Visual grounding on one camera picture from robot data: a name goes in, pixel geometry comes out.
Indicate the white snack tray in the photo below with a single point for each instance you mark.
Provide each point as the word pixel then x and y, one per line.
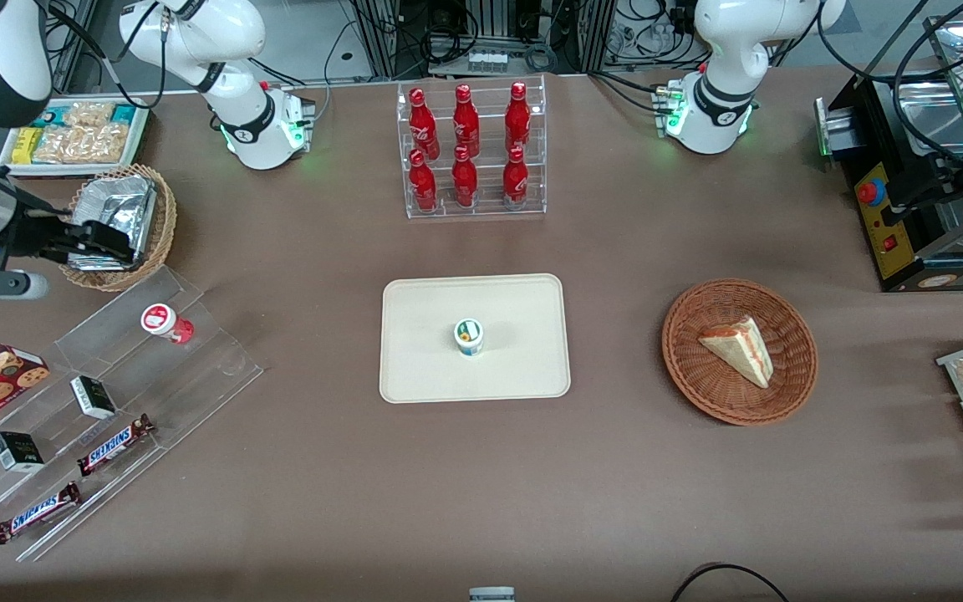
pixel 9 167

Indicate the small black box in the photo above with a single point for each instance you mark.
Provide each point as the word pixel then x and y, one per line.
pixel 94 398
pixel 17 451

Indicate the wicker basket with foil packs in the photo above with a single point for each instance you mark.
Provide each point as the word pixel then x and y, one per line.
pixel 164 226

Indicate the clear acrylic tiered stand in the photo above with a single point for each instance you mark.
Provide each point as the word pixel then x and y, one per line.
pixel 155 376

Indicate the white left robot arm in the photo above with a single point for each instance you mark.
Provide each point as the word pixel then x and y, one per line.
pixel 724 92

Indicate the red cola bottle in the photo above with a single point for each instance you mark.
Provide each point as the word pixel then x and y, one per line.
pixel 515 181
pixel 517 117
pixel 423 184
pixel 464 182
pixel 422 121
pixel 466 121

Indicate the black machine with red buttons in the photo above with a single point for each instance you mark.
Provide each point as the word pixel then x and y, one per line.
pixel 891 242

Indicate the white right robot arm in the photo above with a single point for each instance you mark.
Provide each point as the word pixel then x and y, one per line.
pixel 256 125

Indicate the round brown wicker basket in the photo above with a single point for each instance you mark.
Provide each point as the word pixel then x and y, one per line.
pixel 699 368

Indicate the clear acrylic bottle rack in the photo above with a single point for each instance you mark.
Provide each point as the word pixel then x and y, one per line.
pixel 486 205

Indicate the teal snack packet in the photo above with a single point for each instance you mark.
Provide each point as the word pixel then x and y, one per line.
pixel 124 114
pixel 57 117

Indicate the small grey box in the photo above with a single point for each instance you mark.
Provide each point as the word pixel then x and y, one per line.
pixel 491 595

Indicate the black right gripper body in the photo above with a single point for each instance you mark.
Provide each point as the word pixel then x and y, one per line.
pixel 37 235

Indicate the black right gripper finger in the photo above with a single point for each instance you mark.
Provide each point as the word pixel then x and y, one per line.
pixel 63 255
pixel 114 251

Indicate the red gum bottle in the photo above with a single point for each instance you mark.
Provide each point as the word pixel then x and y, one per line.
pixel 162 321

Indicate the rice cracker packet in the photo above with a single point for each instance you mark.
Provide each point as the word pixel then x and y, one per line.
pixel 80 146
pixel 89 114

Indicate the triangular sandwich slice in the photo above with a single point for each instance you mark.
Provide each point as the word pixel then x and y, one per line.
pixel 741 349

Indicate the silver foil pack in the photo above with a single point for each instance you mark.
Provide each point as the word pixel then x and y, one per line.
pixel 122 205

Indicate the cream plastic tray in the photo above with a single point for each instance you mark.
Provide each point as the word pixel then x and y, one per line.
pixel 523 368

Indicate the yellow snack packet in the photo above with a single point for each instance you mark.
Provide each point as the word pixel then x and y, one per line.
pixel 26 145

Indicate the white power strip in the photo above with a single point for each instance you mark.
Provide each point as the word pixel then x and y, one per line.
pixel 487 61

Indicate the Snickers chocolate bar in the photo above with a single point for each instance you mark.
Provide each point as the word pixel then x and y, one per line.
pixel 37 512
pixel 114 445

